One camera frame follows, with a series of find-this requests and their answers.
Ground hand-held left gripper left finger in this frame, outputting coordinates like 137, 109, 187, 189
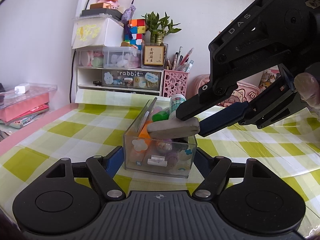
45, 145, 127, 202

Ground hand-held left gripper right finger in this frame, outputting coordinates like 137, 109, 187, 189
191, 147, 272, 202

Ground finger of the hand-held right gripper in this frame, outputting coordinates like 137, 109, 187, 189
199, 77, 311, 138
175, 0, 293, 123

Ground white green glue stick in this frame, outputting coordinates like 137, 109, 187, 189
169, 94, 187, 120

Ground clear plastic box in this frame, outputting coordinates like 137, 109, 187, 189
123, 99, 198, 179

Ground purple cartoon pen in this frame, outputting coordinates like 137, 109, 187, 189
156, 140, 180, 165

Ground thin grey metal strip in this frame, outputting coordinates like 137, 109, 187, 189
136, 97, 158, 133

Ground person's right hand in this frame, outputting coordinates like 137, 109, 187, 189
294, 73, 320, 120

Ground pink perforated pen holder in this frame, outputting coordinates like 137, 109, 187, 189
162, 69, 190, 98

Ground pink cartoon pencil case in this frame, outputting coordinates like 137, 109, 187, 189
192, 74, 260, 108

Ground bunch of pens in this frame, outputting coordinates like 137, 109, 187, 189
166, 46, 195, 72

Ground green checked tablecloth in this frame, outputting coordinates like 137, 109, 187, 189
0, 89, 320, 239

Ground square glass vase with label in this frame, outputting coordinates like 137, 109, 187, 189
141, 42, 169, 70

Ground clear storage box white contents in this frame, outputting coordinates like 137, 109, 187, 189
102, 46, 142, 70

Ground white drawer organizer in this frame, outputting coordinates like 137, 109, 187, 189
76, 66, 165, 97

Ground lucky bamboo plant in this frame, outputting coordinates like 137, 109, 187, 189
144, 11, 182, 46

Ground colourful puzzle cube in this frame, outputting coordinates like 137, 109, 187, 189
124, 19, 147, 47

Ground stack of booklets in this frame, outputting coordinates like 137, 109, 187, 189
0, 104, 50, 130

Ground clear acrylic case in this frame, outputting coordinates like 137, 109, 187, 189
0, 82, 58, 109

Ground clear storage box pink contents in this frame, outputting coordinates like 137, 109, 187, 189
76, 47, 105, 68

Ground purple hanging sachet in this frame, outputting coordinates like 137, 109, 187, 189
121, 5, 137, 22

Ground white charger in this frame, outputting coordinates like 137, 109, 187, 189
14, 84, 30, 94

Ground yellow printed paper sheet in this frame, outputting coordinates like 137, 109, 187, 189
72, 21, 104, 48

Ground black flat device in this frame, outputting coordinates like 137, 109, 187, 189
80, 8, 123, 19

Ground small orange box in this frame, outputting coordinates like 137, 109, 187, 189
89, 2, 112, 10

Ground black cable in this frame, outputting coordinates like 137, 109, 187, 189
69, 0, 100, 103

